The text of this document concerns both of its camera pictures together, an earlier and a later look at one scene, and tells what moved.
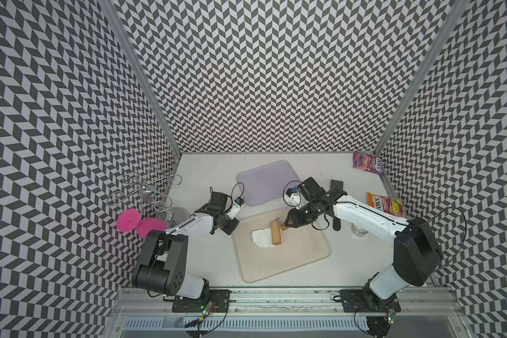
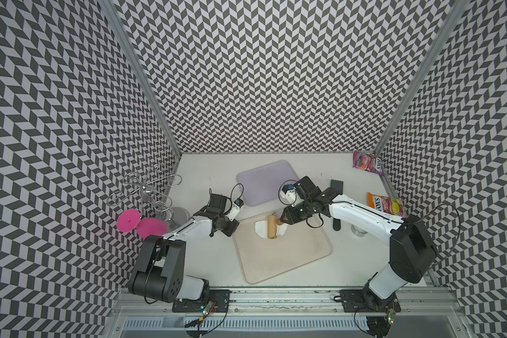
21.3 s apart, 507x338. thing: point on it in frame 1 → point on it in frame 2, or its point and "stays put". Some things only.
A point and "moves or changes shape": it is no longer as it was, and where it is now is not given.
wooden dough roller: [276, 232] moves or changes shape
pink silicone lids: [129, 220] stays put
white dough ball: [263, 237] moves or changes shape
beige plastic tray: [300, 246] stays put
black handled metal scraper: [332, 196] stays put
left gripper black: [229, 229] stays put
